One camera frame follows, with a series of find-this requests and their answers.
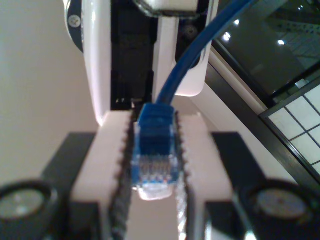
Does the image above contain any gripper camera bar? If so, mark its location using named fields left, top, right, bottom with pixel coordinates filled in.
left=131, top=0, right=201, bottom=19

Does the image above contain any blue network cable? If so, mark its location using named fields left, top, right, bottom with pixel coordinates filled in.
left=131, top=0, right=258, bottom=201

